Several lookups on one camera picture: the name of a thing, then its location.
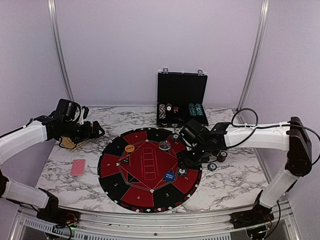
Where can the woven bamboo tray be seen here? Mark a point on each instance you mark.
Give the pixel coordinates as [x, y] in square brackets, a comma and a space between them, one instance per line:
[66, 143]

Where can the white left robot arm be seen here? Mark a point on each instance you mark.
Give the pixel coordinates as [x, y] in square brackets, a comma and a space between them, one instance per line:
[39, 130]

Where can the black orange 100 chip stack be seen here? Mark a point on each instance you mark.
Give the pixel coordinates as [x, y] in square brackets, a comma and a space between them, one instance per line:
[221, 157]

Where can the blue small blind button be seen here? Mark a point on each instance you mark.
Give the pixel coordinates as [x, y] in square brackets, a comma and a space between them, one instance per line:
[169, 176]

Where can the black triangular all-in marker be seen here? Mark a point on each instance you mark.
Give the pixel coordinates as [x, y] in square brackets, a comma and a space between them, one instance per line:
[126, 160]

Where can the aluminium frame post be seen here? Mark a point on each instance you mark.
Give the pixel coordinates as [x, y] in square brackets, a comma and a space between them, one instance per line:
[59, 48]
[261, 27]

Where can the cream blue chips in case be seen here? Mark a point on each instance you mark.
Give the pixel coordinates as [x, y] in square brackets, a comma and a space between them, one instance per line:
[164, 110]

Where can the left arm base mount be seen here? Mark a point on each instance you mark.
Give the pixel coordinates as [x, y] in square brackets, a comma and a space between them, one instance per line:
[54, 214]

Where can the round red black poker mat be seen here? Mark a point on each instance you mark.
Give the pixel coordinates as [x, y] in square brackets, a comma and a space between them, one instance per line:
[141, 187]

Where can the black chip carrying case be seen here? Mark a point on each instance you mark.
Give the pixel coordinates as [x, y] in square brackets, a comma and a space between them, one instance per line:
[180, 89]

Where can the blue green 50 chip stack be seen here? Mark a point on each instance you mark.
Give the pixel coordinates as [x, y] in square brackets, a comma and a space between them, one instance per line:
[211, 167]

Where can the aluminium front rail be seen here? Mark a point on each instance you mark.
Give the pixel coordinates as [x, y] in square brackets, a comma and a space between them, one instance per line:
[205, 225]

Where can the left aluminium frame post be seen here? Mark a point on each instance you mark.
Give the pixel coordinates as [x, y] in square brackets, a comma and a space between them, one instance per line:
[59, 48]

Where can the clear acrylic dealer button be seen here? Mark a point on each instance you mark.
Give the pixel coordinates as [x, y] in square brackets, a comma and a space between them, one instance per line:
[164, 145]

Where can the orange big blind button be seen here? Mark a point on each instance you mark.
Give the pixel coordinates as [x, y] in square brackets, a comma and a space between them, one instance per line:
[129, 148]

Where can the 50 chips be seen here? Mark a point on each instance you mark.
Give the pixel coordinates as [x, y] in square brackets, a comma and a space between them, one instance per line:
[175, 137]
[181, 172]

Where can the red playing card deck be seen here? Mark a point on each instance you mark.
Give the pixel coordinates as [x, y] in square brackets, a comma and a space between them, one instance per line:
[78, 167]

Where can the right aluminium frame post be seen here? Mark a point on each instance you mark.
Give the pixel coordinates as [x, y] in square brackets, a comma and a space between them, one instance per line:
[261, 27]

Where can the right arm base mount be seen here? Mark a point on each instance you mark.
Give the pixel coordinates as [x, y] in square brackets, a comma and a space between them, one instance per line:
[257, 215]

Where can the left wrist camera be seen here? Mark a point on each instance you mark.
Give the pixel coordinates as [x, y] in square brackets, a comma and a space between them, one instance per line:
[81, 114]

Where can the teal chips in case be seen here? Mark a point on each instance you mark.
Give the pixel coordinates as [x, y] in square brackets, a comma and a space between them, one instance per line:
[195, 109]

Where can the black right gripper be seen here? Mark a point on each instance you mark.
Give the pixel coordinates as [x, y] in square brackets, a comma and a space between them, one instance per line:
[184, 161]

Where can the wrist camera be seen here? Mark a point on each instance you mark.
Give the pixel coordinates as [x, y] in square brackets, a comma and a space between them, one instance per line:
[81, 114]
[191, 133]

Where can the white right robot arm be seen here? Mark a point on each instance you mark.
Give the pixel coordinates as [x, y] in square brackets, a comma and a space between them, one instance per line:
[288, 136]

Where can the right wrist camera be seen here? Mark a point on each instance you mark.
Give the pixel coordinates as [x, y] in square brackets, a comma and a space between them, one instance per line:
[191, 133]

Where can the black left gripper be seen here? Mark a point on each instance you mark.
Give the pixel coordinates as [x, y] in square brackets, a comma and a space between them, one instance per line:
[87, 134]

